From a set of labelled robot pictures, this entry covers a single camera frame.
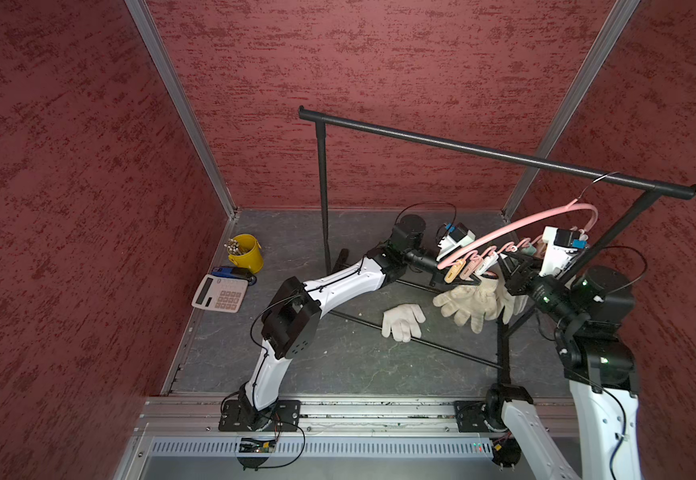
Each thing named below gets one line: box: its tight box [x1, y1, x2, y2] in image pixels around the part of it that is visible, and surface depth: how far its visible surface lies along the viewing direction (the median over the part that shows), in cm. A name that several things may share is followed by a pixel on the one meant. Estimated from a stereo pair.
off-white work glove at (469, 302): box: [432, 279, 499, 334], surface depth 71 cm
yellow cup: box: [223, 233, 264, 274], surface depth 99 cm
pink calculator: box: [192, 274, 249, 314], surface depth 96 cm
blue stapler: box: [211, 266, 257, 286], surface depth 100 cm
